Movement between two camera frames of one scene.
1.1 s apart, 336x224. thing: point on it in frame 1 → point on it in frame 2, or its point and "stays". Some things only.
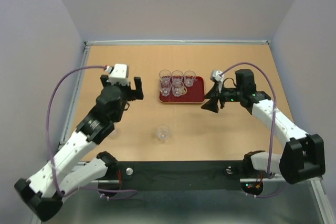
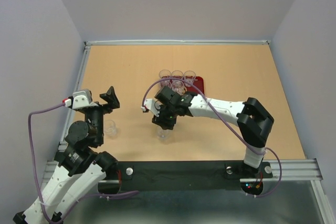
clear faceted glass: x=189 y=77 stays
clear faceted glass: x=177 y=76 stays
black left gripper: x=135 y=94 → x=111 y=96
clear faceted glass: x=178 y=88 stays
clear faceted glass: x=163 y=132 stays
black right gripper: x=214 y=94 → x=161 y=121
